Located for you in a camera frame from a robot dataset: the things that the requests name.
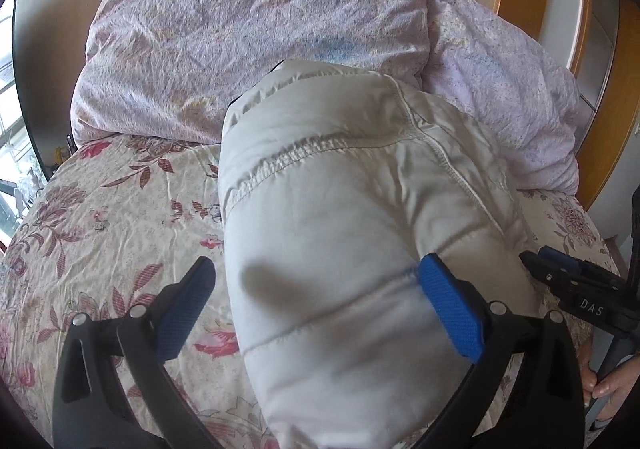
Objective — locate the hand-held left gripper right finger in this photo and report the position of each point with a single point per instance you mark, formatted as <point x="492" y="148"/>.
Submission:
<point x="450" y="310"/>

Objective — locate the floral bed sheet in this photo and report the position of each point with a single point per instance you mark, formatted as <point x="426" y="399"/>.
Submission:
<point x="125" y="229"/>

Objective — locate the wooden headboard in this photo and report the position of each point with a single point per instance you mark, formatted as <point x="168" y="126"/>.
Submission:
<point x="615" y="129"/>

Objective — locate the person's right hand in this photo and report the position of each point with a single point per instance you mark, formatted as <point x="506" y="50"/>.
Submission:
<point x="617" y="381"/>

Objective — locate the lilac printed pillow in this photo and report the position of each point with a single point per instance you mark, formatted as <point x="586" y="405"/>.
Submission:
<point x="240" y="44"/>

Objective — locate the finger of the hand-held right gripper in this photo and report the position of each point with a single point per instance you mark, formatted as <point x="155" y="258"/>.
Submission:
<point x="536" y="269"/>
<point x="555" y="255"/>

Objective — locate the lilac printed duvet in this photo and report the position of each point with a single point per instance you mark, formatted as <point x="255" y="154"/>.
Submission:
<point x="505" y="94"/>

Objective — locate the white puffer jacket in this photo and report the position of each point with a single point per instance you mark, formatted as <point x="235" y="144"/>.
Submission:
<point x="350" y="209"/>

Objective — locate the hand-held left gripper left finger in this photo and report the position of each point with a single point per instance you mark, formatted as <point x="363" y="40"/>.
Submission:
<point x="182" y="314"/>

